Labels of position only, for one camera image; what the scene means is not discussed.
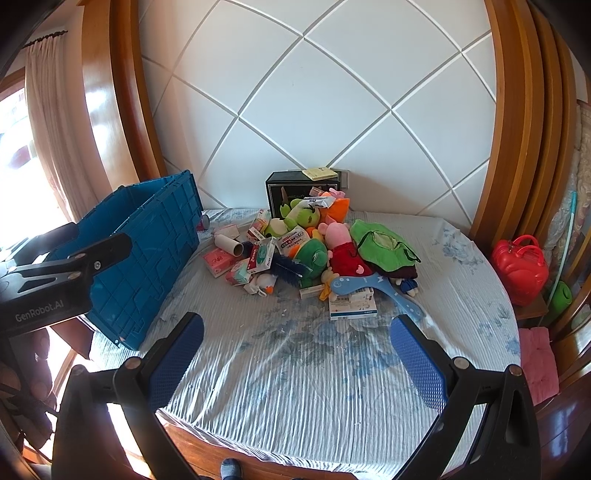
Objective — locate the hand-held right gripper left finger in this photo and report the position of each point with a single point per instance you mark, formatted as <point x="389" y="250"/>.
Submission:
<point x="178" y="364"/>

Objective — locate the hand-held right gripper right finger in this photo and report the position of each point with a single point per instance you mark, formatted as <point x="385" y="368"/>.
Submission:
<point x="420" y="369"/>

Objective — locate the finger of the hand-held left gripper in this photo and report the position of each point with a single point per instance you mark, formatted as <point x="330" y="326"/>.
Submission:
<point x="104" y="251"/>
<point x="55" y="235"/>

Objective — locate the blue plastic crate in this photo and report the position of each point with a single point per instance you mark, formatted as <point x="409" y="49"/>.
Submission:
<point x="147" y="258"/>

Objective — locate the person's left hand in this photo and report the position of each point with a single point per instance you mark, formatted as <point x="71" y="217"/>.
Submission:
<point x="34" y="383"/>

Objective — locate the small blue plush toy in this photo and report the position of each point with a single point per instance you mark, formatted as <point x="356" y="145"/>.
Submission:
<point x="408" y="286"/>

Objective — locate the white blue medicine box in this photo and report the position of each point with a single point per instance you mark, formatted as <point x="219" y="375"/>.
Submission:
<point x="353" y="308"/>

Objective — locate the maroon cloth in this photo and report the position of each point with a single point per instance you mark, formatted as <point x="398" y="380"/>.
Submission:
<point x="404" y="273"/>

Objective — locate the beige curtain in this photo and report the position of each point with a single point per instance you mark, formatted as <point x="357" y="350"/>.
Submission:
<point x="60" y="129"/>

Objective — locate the light blue plush toy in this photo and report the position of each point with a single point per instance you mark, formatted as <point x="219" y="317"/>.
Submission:
<point x="358" y="282"/>

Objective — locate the pink green tissue pack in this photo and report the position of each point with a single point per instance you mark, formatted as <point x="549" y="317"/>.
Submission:
<point x="238" y="273"/>

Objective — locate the grey blue slipper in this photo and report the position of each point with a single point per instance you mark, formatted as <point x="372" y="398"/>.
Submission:
<point x="230" y="470"/>

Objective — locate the pink cushion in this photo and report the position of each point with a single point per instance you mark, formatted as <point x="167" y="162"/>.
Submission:
<point x="538" y="364"/>

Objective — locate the white duck plush toy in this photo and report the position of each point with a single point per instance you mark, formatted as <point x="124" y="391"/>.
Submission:
<point x="264" y="284"/>

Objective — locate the white paper roll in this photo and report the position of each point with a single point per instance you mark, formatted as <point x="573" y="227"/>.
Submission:
<point x="227" y="243"/>

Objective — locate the green cloth hat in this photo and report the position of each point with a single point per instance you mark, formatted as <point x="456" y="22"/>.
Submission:
<point x="378" y="244"/>

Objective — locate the small white red box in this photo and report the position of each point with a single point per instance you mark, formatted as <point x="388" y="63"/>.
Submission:
<point x="311" y="290"/>

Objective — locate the white green medicine box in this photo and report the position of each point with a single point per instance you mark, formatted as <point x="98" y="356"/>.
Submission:
<point x="262" y="254"/>

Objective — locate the pink pig plush toy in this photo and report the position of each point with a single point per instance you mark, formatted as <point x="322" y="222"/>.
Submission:
<point x="344" y="251"/>

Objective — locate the red plastic handbag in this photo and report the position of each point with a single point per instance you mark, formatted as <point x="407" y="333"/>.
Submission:
<point x="521" y="267"/>

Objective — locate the blue fuzzy brush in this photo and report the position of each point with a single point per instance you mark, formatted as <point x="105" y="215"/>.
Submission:
<point x="288" y="268"/>

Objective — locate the wooden chair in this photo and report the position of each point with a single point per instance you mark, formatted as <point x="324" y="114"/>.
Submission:
<point x="568" y="415"/>

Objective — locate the green hooded duck plush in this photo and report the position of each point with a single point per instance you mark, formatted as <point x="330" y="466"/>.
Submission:
<point x="311" y="258"/>

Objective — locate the white pink carton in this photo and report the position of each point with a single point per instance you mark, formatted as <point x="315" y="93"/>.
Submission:
<point x="261" y="221"/>

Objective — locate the white wet wipes packet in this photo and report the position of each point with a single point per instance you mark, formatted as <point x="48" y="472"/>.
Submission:
<point x="293" y="240"/>

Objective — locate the orange plush toy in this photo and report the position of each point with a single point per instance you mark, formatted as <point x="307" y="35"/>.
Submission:
<point x="339" y="212"/>

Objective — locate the black gift box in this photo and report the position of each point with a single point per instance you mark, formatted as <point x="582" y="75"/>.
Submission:
<point x="281" y="189"/>

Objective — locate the green plush toy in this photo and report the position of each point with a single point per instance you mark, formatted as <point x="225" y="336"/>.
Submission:
<point x="300" y="216"/>

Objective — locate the light blue plastic pole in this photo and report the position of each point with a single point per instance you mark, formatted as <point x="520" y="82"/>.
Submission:
<point x="565" y="240"/>

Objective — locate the white toothpaste tube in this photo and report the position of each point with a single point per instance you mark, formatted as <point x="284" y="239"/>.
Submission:
<point x="318" y="201"/>

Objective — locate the dark curtain rod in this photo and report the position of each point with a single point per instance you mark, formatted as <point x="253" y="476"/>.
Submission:
<point x="46" y="38"/>

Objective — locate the yellow sticky note pad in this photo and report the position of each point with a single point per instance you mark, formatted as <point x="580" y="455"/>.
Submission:
<point x="319" y="173"/>

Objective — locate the floral patterned cloth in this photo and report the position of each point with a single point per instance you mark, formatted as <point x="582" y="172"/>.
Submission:
<point x="575" y="184"/>

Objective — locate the white padded headboard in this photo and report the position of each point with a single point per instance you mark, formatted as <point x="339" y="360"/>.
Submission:
<point x="300" y="92"/>

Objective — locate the wooden headboard frame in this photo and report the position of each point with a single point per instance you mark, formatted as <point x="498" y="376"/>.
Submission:
<point x="124" y="92"/>

